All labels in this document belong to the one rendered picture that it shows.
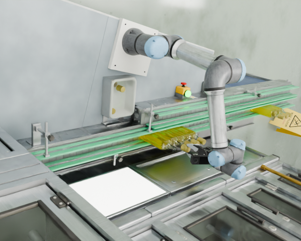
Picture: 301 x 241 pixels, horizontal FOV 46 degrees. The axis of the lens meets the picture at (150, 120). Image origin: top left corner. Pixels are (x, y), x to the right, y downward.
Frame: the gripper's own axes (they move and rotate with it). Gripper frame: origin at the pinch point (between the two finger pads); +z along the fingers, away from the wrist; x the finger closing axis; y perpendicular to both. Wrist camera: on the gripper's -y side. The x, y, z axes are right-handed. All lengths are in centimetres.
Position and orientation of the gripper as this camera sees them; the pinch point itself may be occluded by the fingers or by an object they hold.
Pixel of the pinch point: (187, 148)
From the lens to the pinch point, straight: 200.5
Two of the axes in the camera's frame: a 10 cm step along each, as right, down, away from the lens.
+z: -6.6, -3.0, 6.9
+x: 1.0, -9.4, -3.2
